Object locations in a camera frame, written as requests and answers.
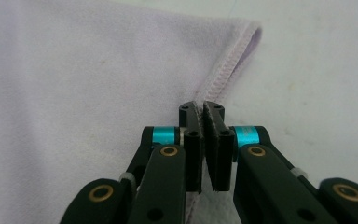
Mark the white foam mat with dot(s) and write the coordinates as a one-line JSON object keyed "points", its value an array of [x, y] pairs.
{"points": [[307, 77]]}

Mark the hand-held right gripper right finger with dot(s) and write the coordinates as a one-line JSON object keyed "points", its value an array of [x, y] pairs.
{"points": [[219, 158]]}

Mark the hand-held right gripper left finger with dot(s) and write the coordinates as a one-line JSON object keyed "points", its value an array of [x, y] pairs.
{"points": [[194, 155]]}

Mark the lilac printed towel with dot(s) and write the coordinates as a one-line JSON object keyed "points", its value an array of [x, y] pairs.
{"points": [[90, 77]]}

